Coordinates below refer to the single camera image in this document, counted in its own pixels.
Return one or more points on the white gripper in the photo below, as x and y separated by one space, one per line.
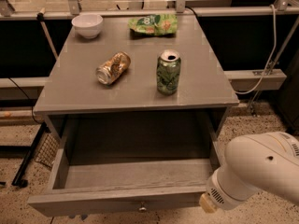
217 192

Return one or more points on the grey top drawer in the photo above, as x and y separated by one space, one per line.
115 162

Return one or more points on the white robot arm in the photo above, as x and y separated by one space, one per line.
254 162

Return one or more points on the metal drawer knob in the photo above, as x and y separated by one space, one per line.
142 208

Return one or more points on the green soda can upright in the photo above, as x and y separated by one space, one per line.
168 71

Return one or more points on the grey wooden cabinet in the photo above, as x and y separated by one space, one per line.
72 86

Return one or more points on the gold soda can lying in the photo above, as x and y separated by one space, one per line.
109 71

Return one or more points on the green chip bag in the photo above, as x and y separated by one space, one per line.
157 24

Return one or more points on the white ceramic bowl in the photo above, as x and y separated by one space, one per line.
88 25

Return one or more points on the wooden stick black tip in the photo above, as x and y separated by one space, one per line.
40 18

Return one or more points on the grey metal rail frame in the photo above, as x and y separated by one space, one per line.
242 34

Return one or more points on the wire mesh panel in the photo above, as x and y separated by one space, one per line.
46 150

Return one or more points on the black metal floor frame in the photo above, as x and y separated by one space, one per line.
25 153

